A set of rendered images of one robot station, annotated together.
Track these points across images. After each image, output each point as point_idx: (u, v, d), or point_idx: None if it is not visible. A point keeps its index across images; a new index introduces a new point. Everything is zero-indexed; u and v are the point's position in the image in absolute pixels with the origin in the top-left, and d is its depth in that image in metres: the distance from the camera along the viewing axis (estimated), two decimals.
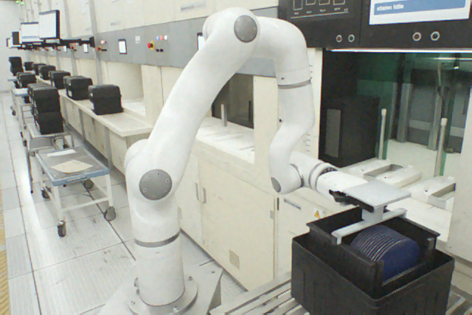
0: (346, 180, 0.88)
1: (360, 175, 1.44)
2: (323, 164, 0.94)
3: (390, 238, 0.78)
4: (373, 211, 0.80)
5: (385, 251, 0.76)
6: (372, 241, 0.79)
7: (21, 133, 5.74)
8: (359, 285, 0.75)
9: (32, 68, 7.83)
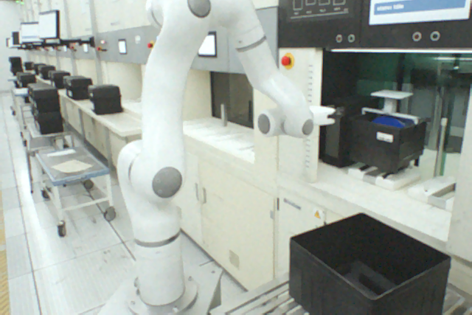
0: (318, 107, 1.15)
1: (360, 175, 1.44)
2: None
3: None
4: (342, 114, 1.21)
5: None
6: (403, 118, 1.38)
7: (21, 133, 5.74)
8: (421, 136, 1.37)
9: (32, 68, 7.83)
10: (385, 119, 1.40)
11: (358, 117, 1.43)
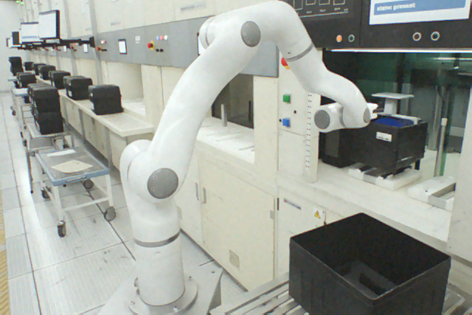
0: None
1: (360, 175, 1.44)
2: None
3: None
4: None
5: (407, 120, 1.41)
6: (403, 119, 1.39)
7: (21, 133, 5.74)
8: (422, 139, 1.37)
9: (32, 68, 7.83)
10: (386, 120, 1.41)
11: None
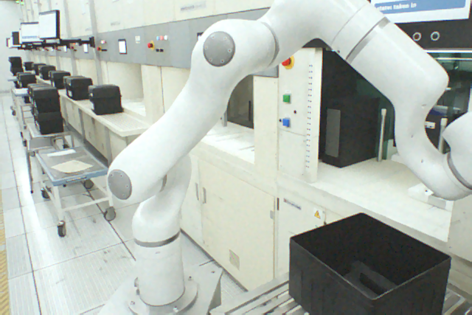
0: None
1: None
2: None
3: None
4: None
5: None
6: (443, 111, 1.56)
7: (21, 133, 5.74)
8: None
9: (32, 68, 7.83)
10: None
11: None
